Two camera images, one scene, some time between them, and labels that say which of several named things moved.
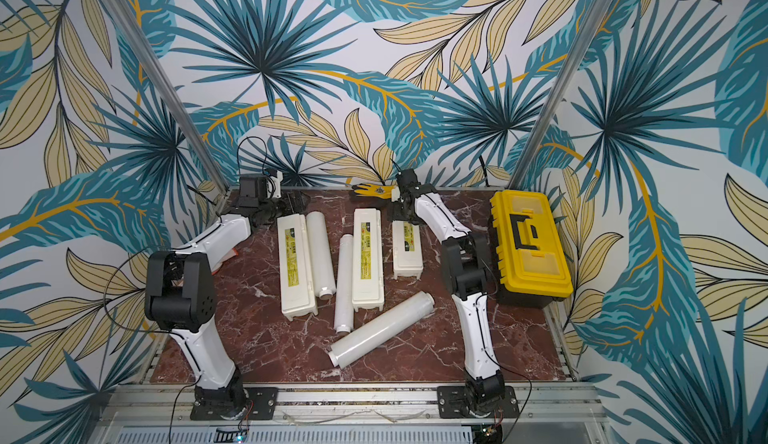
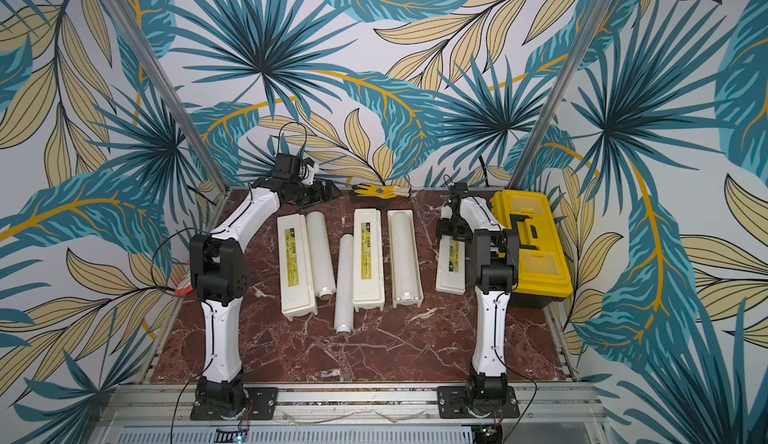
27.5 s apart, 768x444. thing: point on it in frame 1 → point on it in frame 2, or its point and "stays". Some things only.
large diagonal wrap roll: [342, 352] → [403, 253]
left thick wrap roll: [322, 262] stays
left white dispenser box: [297, 290] stays
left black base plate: [261, 405] stays
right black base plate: [450, 404] stays
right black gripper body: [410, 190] → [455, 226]
